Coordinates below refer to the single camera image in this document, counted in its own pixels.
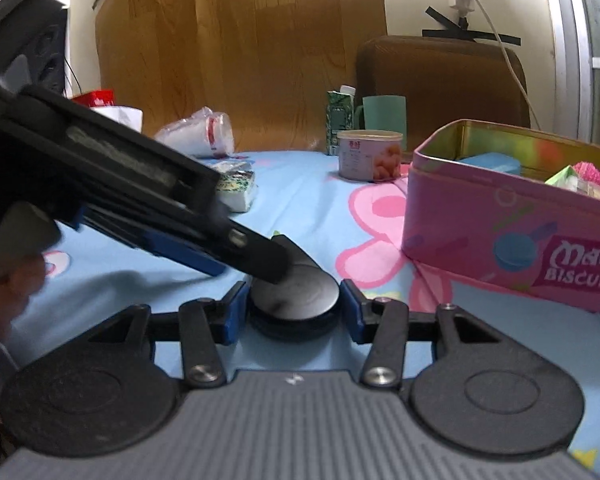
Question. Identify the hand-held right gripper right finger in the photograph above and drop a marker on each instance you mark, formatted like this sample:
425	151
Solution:
352	315

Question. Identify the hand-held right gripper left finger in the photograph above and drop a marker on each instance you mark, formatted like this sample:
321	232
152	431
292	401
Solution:
231	312

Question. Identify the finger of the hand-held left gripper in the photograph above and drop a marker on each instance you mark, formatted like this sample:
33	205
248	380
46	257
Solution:
260	260
180	255

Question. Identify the black case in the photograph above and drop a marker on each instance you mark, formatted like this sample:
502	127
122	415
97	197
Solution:
302	297

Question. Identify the green printed tissue packet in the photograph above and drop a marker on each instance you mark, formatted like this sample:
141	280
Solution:
237	192

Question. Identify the pink biscuit tin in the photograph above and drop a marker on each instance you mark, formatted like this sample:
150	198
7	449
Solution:
470	230

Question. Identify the blue case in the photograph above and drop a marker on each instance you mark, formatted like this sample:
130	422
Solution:
490	163

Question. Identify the pink fluffy scrunchie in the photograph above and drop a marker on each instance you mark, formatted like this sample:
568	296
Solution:
594	174

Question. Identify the person's left hand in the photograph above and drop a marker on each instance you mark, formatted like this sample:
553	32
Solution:
10	300

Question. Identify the white tissue pack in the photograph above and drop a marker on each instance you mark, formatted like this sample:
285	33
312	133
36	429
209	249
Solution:
120	117

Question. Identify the red box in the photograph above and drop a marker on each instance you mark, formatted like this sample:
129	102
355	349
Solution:
94	98

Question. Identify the printed blue blanket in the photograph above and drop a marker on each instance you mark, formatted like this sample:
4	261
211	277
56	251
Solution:
305	210

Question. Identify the bagged stack of cups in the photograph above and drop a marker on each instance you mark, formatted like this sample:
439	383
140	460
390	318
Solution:
195	132

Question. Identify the round can with lid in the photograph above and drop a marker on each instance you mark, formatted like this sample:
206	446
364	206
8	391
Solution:
370	157

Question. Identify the green drink carton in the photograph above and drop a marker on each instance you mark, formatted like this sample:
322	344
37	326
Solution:
339	122

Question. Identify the green mug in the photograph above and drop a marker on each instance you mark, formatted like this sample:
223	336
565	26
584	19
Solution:
385	115

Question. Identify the wood grain board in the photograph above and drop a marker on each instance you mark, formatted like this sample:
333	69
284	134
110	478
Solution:
255	60

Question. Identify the brown chair back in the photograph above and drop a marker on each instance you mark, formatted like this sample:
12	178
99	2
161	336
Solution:
440	80

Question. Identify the black tape cross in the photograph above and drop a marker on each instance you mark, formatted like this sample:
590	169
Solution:
472	32

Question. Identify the frosted glass sliding door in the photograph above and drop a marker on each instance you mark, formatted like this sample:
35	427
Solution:
595	35

